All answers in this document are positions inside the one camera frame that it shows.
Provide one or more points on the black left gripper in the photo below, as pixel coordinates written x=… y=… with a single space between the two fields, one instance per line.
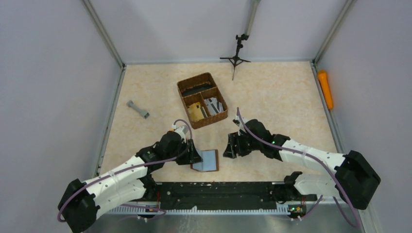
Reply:
x=192 y=157

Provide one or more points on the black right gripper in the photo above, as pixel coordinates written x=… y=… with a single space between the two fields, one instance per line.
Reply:
x=232 y=150

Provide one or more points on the brown leather card holder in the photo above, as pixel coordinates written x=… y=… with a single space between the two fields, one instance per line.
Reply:
x=210 y=161

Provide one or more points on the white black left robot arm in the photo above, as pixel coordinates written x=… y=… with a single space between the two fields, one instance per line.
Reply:
x=83 y=202

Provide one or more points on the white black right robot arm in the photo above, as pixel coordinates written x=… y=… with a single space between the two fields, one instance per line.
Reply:
x=348 y=176

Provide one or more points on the gold cards in basket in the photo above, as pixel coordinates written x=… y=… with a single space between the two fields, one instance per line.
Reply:
x=196 y=112

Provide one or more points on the silver cards in basket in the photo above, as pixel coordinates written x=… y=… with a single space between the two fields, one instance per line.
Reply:
x=214 y=105

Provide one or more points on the black cards in basket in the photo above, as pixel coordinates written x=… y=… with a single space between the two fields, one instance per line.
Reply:
x=196 y=89

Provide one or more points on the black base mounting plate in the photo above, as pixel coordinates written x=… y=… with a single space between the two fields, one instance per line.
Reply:
x=222 y=195

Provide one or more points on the brown wicker divided basket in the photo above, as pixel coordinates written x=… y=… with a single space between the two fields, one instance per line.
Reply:
x=199 y=97

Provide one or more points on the grey plastic dumbbell piece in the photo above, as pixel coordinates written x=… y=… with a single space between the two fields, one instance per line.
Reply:
x=145 y=114

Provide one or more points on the black mini tripod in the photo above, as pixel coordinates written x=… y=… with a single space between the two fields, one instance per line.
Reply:
x=236 y=60

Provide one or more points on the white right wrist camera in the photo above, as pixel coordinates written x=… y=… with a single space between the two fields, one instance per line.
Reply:
x=241 y=129

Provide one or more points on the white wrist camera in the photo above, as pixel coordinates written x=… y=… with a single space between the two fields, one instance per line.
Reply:
x=181 y=131
x=241 y=129

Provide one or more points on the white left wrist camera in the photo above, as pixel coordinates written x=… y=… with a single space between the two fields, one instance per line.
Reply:
x=181 y=131

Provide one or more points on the orange cylinder handle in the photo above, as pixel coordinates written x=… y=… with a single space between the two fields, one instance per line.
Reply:
x=323 y=81

